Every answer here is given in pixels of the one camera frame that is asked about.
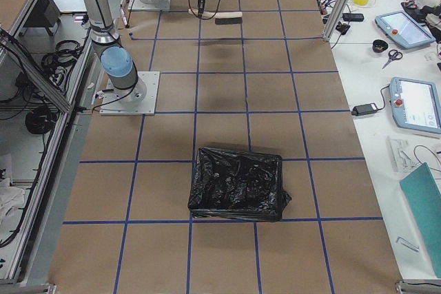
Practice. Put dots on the black power adapter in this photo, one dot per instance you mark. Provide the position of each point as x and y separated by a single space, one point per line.
365 109

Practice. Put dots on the white paper sheet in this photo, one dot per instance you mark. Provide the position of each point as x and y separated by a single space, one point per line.
401 158

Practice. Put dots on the beige hand brush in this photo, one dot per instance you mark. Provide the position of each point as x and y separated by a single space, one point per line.
220 18

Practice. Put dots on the black bag lined bin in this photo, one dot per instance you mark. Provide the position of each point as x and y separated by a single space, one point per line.
238 185

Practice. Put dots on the teach pendant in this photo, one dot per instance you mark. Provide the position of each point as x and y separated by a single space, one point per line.
404 30
415 105

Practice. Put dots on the black scissors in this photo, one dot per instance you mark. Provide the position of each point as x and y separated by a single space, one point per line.
393 55

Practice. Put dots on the teal folder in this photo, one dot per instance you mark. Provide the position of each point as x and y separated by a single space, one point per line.
423 197

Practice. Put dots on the hex key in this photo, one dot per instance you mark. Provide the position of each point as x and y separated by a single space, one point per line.
407 244

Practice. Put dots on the lower teach pendant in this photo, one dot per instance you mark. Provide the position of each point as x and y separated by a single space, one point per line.
415 105

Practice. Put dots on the upper teach pendant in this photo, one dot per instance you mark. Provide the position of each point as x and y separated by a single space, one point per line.
404 30

